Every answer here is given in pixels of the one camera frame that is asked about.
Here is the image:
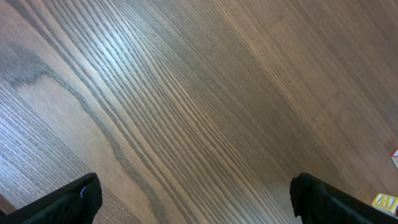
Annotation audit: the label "brown ring picture block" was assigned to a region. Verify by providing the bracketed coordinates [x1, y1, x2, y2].
[391, 149, 398, 168]

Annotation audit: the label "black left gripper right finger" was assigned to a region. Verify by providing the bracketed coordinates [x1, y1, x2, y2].
[290, 172, 397, 224]

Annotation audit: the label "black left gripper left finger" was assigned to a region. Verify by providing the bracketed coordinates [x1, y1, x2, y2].
[1, 172, 103, 224]

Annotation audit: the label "yellow wooden block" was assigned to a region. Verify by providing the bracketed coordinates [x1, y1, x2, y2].
[371, 193, 398, 218]

